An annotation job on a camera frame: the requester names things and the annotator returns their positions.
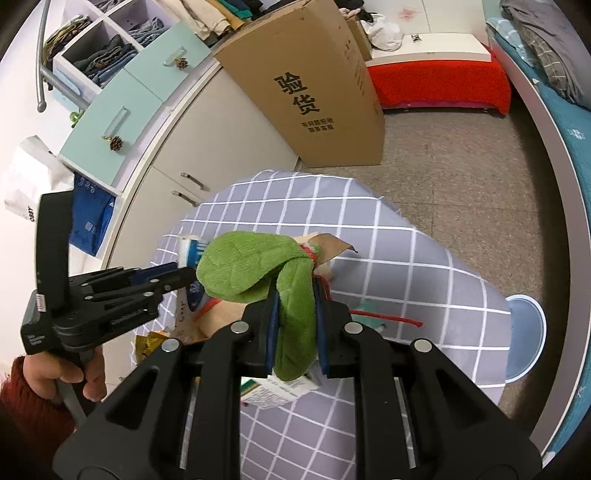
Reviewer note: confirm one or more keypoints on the large cardboard box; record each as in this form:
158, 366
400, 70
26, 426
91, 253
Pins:
300, 92

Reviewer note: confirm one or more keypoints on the pile of clothes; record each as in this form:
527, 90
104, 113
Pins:
207, 16

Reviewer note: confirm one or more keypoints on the white shelf unit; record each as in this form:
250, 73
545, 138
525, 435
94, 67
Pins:
74, 76

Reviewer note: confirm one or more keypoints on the curved metal rod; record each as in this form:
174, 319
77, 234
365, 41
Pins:
40, 69

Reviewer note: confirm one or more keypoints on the white paper bag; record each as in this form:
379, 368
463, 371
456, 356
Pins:
32, 180

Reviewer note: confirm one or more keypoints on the pine cone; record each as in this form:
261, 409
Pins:
182, 63
116, 143

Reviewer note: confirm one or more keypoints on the teal drawer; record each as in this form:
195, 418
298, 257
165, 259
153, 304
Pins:
157, 64
97, 147

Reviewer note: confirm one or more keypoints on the person's left forearm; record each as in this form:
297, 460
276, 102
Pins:
23, 420

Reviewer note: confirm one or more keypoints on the white cabinet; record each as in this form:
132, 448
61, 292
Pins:
217, 138

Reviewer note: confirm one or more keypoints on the green microfiber cloth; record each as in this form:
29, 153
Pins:
240, 263

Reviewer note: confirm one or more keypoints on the brown paper bag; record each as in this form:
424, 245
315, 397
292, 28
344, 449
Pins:
217, 318

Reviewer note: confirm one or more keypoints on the white crumpled cloth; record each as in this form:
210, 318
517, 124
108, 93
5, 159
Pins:
385, 32

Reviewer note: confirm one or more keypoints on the teal paper scrap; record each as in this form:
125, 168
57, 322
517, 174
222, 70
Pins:
371, 307

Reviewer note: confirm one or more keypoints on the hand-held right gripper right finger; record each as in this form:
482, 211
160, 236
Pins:
321, 323

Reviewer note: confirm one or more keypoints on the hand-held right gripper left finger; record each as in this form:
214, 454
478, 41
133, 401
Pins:
273, 325

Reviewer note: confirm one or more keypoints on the light blue round bin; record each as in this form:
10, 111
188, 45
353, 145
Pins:
524, 337

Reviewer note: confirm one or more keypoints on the yellow snack wrapper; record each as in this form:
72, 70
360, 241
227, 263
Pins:
150, 344

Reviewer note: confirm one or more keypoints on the blue shopping bag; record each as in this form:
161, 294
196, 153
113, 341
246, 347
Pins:
90, 217

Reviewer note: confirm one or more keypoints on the red upholstered bench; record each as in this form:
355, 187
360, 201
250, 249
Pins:
438, 87

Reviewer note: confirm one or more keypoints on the green and white carton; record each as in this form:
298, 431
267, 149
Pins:
277, 392

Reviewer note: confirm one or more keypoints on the teal patterned bed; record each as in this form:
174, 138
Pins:
572, 134

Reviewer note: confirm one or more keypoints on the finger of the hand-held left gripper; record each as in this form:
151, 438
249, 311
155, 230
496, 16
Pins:
178, 278
157, 270

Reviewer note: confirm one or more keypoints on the person's left hand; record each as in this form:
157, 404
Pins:
94, 374

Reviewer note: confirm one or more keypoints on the folded jeans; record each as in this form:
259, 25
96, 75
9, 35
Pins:
108, 57
147, 30

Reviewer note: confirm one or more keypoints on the grey bed frame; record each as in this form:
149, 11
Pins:
531, 110

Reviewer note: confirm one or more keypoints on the grey pillow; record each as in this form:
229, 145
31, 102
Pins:
549, 41

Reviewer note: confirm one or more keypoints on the tan cloth piece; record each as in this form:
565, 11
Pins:
330, 244

